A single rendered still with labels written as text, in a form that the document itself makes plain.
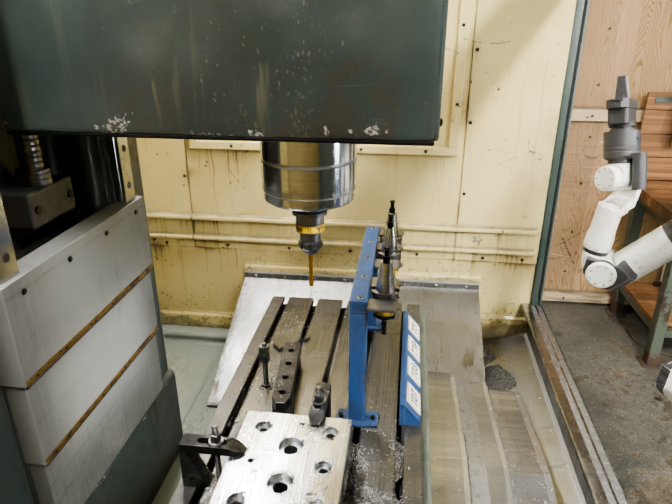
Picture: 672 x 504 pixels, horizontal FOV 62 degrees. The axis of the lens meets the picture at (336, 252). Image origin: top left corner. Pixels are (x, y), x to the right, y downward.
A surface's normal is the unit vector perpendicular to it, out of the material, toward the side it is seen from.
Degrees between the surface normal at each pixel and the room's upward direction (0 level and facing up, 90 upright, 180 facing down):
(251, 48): 90
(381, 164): 90
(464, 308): 24
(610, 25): 90
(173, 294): 90
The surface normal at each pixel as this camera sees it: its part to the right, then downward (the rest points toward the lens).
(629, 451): 0.00, -0.92
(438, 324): -0.04, -0.68
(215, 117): -0.13, 0.39
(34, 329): 0.99, 0.06
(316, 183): 0.22, 0.38
